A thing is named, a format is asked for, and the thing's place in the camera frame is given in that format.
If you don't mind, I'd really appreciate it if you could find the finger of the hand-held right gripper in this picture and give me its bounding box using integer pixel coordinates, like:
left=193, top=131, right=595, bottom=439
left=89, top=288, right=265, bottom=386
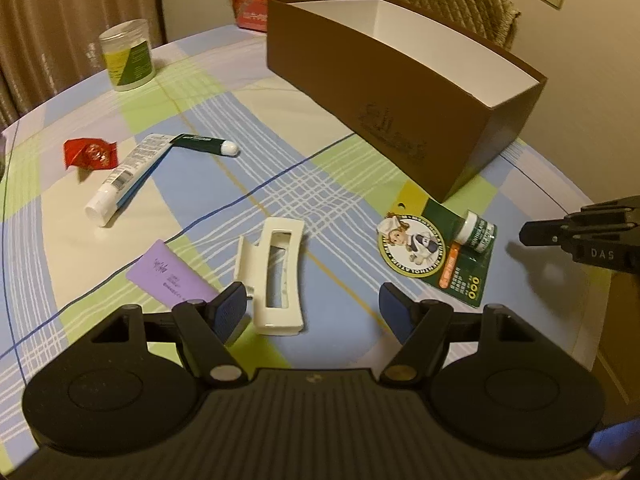
left=519, top=217, right=583, bottom=250
left=560, top=199, right=640, bottom=233

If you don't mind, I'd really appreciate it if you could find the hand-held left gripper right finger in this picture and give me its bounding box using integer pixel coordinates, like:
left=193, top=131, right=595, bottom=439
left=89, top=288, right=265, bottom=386
left=377, top=282, right=536, bottom=391

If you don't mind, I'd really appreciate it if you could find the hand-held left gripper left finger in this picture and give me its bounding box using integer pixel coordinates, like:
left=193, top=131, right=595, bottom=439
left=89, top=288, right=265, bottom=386
left=90, top=281, right=251, bottom=391

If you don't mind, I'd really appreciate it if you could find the white hair claw clip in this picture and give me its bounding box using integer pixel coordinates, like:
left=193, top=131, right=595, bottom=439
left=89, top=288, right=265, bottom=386
left=234, top=216, right=306, bottom=337

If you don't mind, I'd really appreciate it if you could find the purple cream tube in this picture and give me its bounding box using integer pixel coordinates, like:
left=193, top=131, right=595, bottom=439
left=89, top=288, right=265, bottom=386
left=126, top=239, right=221, bottom=311

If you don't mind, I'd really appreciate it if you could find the green balm card package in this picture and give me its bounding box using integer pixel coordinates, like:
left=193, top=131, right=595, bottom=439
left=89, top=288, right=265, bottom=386
left=376, top=180, right=498, bottom=308

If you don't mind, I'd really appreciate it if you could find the white blue toothpaste tube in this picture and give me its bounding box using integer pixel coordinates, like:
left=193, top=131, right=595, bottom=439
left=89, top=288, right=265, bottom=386
left=84, top=133, right=173, bottom=227

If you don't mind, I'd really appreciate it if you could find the red candy wrapper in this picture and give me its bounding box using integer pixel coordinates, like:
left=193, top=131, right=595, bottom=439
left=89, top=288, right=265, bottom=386
left=63, top=137, right=119, bottom=171

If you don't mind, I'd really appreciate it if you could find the brown cardboard box white inside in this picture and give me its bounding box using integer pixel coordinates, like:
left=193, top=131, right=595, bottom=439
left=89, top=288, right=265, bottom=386
left=265, top=0, right=548, bottom=203

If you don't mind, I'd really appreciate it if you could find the checked tablecloth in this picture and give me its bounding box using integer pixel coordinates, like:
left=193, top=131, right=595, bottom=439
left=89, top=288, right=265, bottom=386
left=0, top=22, right=613, bottom=411

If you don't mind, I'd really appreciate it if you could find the dark green small tube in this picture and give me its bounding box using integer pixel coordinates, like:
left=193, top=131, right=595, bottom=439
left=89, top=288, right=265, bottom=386
left=170, top=133, right=239, bottom=157

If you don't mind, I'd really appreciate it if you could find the clear jar green label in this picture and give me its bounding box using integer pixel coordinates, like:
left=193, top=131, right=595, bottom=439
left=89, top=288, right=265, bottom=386
left=98, top=19, right=157, bottom=92

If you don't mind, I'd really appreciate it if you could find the red instant noodle bowl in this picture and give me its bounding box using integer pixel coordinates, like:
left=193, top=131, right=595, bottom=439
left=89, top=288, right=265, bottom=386
left=224, top=0, right=318, bottom=31

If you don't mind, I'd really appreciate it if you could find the beige curtain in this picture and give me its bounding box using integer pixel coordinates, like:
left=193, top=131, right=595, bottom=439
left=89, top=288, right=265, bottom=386
left=0, top=0, right=166, bottom=131

